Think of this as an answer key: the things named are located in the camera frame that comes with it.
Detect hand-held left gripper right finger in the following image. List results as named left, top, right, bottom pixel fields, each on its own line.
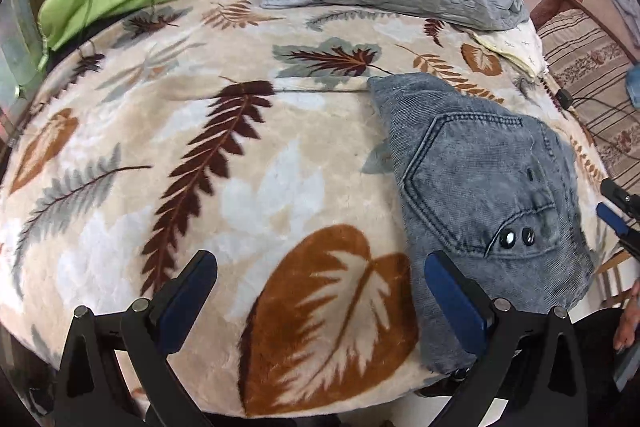
left=424, top=250, right=588, bottom=427

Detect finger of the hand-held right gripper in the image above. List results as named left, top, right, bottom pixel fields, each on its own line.
left=601, top=178, right=640, bottom=223
left=596, top=202, right=640, bottom=258

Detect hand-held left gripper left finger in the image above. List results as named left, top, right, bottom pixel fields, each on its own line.
left=52, top=249, right=219, bottom=427

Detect blue denim pants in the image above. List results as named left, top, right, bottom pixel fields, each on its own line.
left=367, top=72, right=596, bottom=375

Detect person's right hand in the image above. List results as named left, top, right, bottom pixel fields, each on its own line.
left=614, top=277, right=640, bottom=353

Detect leaf-print fleece blanket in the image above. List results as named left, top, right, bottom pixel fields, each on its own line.
left=0, top=0, right=621, bottom=418

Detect light blue denim garment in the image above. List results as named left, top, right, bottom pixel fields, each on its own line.
left=625, top=64, right=640, bottom=108

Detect white floral pillow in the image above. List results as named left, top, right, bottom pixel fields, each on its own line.
left=470, top=0, right=548, bottom=80

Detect grey cloth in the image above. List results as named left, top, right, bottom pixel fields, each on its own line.
left=607, top=0, right=640, bottom=32

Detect black adapter cable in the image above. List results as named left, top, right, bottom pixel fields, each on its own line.
left=570, top=92, right=640, bottom=148

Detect window frame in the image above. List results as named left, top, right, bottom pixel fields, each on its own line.
left=0, top=0, right=66, bottom=148

